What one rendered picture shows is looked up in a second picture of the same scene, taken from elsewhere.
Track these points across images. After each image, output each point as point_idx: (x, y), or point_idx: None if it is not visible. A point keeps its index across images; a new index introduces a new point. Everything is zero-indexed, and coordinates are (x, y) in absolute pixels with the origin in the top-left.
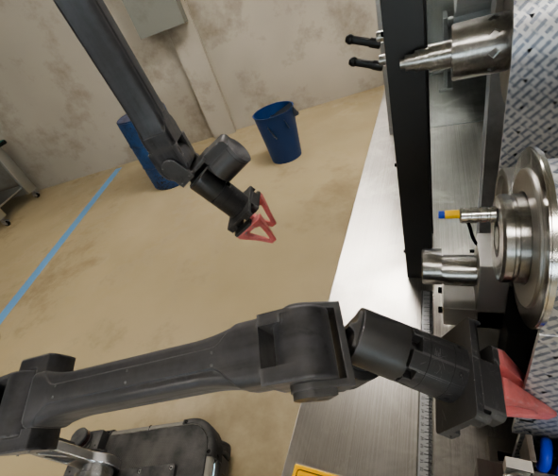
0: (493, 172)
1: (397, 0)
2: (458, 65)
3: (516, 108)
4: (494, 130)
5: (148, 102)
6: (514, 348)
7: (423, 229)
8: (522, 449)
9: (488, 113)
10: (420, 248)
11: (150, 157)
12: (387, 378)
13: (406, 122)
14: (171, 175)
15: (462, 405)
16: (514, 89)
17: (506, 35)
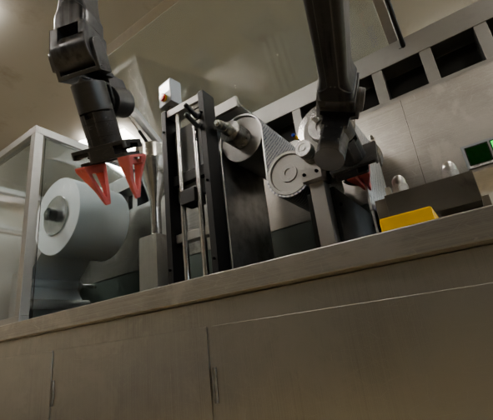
0: (231, 217)
1: (208, 103)
2: (239, 129)
3: (265, 144)
4: (228, 192)
5: (98, 5)
6: (337, 198)
7: (224, 233)
8: (379, 212)
9: (224, 182)
10: (224, 252)
11: (85, 22)
12: (354, 132)
13: (213, 154)
14: (97, 50)
15: (369, 147)
16: (264, 137)
17: (247, 129)
